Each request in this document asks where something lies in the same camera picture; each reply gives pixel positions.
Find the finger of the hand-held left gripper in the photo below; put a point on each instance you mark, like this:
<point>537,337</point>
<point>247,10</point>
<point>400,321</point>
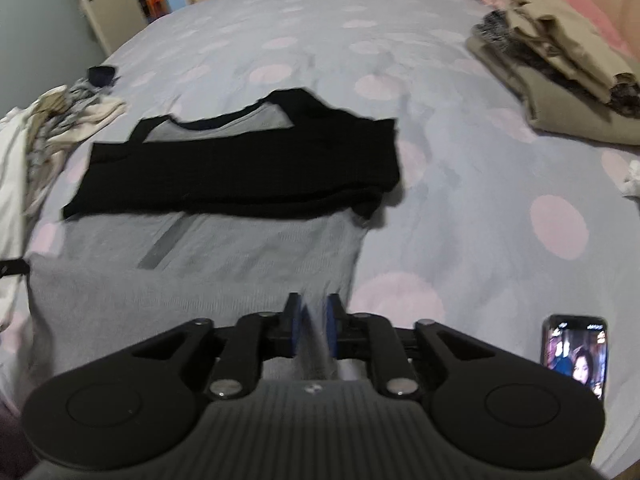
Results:
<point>12,267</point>

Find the cream crumpled garment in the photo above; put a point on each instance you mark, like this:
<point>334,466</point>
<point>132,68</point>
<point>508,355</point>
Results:
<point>95,115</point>

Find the beige crumpled garment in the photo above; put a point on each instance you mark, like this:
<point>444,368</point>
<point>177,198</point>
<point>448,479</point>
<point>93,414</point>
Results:
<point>47,105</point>

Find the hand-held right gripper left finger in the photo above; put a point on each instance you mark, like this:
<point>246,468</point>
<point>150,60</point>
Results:
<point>298,326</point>

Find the orange storage box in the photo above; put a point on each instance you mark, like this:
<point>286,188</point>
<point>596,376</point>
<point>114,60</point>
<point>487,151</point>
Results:
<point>155,2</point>

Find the polka dot bed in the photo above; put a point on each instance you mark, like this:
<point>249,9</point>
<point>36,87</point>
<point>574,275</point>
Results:
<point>450,185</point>

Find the cream door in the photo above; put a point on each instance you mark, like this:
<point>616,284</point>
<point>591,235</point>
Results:
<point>107,5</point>

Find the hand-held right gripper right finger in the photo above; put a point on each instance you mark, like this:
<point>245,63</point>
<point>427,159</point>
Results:
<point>331,326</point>

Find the tan folded garment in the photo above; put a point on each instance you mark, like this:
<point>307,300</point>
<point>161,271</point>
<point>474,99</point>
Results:
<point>565,45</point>

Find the dark navy cloth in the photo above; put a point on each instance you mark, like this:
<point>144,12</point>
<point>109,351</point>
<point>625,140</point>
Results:
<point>102,75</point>

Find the grey patterned garment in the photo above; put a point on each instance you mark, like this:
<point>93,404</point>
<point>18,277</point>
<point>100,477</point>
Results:
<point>60,125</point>

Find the white crumpled cloth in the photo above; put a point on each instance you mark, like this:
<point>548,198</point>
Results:
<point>632,180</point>

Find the black white patterned folded garment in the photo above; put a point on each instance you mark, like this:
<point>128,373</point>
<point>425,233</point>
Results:
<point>500,35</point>

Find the grey and black shirt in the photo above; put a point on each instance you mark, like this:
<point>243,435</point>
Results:
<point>225,170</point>

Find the black smartphone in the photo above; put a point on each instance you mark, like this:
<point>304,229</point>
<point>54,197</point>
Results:
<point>575,355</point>

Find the olive folded garment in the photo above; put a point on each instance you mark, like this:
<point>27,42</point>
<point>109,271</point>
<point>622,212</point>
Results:
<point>565,107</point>

